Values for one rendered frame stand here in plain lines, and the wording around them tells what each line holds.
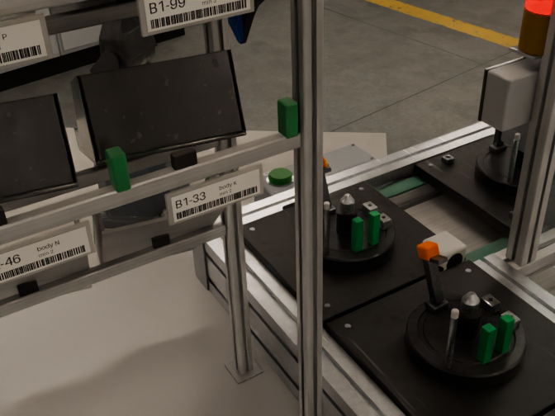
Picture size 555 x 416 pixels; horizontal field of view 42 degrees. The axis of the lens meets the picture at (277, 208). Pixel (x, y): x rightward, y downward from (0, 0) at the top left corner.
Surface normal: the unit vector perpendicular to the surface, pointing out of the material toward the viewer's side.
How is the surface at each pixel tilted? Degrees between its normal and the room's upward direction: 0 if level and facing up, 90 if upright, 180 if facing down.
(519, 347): 0
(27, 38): 90
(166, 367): 0
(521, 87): 90
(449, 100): 0
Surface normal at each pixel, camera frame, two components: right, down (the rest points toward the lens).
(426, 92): -0.04, -0.83
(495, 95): -0.86, 0.31
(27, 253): 0.51, 0.47
